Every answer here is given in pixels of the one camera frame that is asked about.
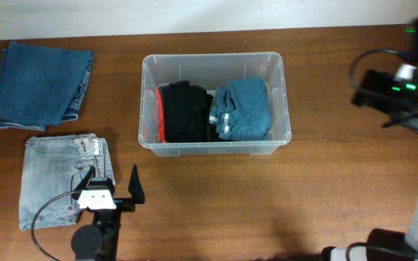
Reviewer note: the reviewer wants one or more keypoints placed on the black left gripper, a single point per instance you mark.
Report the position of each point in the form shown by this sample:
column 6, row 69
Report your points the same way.
column 124, row 204

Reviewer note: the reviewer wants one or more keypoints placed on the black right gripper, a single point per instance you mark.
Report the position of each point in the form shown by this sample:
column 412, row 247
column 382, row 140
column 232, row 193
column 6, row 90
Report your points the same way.
column 365, row 101

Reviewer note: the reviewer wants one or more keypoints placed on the black garment red trim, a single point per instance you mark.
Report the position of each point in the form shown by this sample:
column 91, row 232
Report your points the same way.
column 182, row 113

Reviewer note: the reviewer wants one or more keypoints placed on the dark teal shirt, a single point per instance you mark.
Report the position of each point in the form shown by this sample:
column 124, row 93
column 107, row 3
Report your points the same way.
column 213, row 118

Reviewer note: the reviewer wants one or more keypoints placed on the blue denim shorts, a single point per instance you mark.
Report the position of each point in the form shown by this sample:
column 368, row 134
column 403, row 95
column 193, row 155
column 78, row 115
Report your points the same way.
column 243, row 111

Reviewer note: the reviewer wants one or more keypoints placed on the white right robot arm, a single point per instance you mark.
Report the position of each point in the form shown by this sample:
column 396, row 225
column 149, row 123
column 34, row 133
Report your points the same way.
column 383, row 244

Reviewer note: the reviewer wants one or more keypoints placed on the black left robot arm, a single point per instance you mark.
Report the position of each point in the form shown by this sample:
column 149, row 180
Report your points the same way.
column 99, row 240

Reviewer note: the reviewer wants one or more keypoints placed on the light blue folded jeans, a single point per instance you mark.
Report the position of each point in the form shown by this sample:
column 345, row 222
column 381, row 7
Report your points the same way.
column 56, row 165

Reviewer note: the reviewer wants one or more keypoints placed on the dark blue folded jeans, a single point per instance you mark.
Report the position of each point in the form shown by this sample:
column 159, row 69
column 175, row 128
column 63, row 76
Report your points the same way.
column 42, row 86

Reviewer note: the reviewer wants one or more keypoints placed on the clear plastic storage bin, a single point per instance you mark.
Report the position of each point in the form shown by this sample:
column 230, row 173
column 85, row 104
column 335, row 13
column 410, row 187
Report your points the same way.
column 211, row 71

